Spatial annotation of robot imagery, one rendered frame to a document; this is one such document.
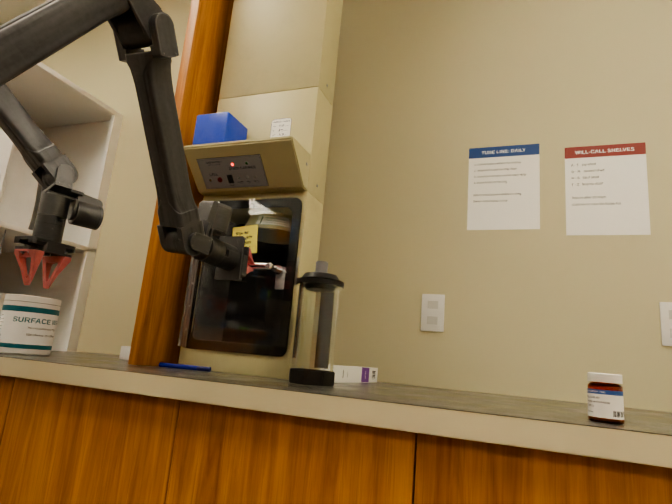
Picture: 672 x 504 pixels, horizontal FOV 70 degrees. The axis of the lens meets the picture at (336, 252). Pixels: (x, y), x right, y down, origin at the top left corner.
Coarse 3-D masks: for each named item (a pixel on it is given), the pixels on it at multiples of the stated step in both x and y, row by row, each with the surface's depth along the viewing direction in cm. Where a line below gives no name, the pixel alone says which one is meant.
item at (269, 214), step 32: (256, 224) 125; (288, 224) 121; (256, 256) 122; (288, 256) 119; (224, 288) 124; (256, 288) 120; (288, 288) 117; (192, 320) 125; (224, 320) 121; (256, 320) 118; (288, 320) 115; (256, 352) 116
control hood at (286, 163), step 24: (216, 144) 122; (240, 144) 120; (264, 144) 118; (288, 144) 116; (192, 168) 128; (264, 168) 121; (288, 168) 119; (216, 192) 131; (240, 192) 129; (264, 192) 127
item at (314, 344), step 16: (304, 288) 105; (320, 288) 104; (336, 288) 106; (304, 304) 104; (320, 304) 103; (336, 304) 105; (304, 320) 103; (320, 320) 102; (336, 320) 105; (304, 336) 102; (320, 336) 102; (304, 352) 101; (320, 352) 101; (304, 368) 100; (320, 368) 100
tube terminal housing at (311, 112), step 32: (256, 96) 136; (288, 96) 132; (320, 96) 131; (256, 128) 134; (320, 128) 131; (320, 160) 131; (288, 192) 125; (320, 192) 131; (320, 224) 131; (192, 352) 124; (224, 352) 121; (288, 352) 114
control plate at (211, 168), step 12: (240, 156) 122; (252, 156) 120; (204, 168) 127; (216, 168) 126; (228, 168) 125; (240, 168) 124; (252, 168) 122; (204, 180) 129; (216, 180) 128; (240, 180) 126; (252, 180) 124; (264, 180) 123
